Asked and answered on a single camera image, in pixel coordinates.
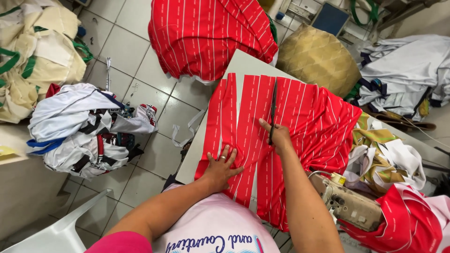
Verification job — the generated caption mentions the white cable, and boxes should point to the white cable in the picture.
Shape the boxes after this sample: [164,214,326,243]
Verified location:
[401,115,450,149]

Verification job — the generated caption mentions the brown fabric piece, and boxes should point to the brown fabric piece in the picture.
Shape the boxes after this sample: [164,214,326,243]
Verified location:
[365,108,437,133]

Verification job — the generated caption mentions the black fabric scissors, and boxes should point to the black fabric scissors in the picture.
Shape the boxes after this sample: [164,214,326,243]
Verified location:
[268,77,279,146]

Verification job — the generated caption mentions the heap of white mixed garments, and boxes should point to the heap of white mixed garments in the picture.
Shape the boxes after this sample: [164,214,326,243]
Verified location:
[26,83,159,180]

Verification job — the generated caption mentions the person's left hand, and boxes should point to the person's left hand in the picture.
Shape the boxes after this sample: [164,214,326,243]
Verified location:
[202,144,245,194]

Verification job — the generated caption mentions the red white fabric heap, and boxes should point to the red white fabric heap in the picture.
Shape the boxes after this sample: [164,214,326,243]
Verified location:
[338,183,450,253]

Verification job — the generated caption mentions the red striped fabric sheet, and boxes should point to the red striped fabric sheet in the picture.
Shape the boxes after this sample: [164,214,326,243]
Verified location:
[194,73,363,232]

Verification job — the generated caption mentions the white plastic chair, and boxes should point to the white plastic chair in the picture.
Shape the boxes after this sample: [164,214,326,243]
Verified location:
[0,188,114,253]

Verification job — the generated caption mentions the heap of white navy garments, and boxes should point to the heap of white navy garments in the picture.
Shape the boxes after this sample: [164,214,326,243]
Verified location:
[346,34,450,122]

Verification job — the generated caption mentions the yellow paper sheet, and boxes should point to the yellow paper sheet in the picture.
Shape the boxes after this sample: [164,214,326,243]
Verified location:
[0,145,19,159]

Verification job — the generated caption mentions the red striped fabric bundle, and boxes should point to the red striped fabric bundle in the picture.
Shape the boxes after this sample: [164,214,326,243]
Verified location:
[148,0,279,85]

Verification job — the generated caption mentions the thin white fabric strip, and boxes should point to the thin white fabric strip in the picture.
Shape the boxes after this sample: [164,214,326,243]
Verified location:
[105,56,112,93]

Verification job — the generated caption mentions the heap of cream green bags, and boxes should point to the heap of cream green bags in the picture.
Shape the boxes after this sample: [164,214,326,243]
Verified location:
[0,0,94,124]

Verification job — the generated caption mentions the beige sewing machine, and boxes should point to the beige sewing machine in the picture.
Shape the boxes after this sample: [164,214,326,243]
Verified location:
[307,171,384,233]

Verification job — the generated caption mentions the blue platform scale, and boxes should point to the blue platform scale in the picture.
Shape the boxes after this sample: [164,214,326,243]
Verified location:
[311,1,352,38]

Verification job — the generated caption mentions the tan quilted sack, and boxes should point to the tan quilted sack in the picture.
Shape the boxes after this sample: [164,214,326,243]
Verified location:
[276,23,362,99]

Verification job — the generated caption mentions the heap of white gold scraps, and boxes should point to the heap of white gold scraps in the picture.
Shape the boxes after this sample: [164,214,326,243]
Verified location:
[344,112,427,194]

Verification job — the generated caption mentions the person's right hand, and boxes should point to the person's right hand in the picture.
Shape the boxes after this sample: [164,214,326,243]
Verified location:
[258,118,294,156]

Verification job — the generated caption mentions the green strap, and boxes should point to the green strap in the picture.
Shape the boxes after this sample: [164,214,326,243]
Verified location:
[349,0,380,27]

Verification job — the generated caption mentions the person's pink white shirt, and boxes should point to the person's pink white shirt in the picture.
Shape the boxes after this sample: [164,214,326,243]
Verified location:
[84,183,282,253]

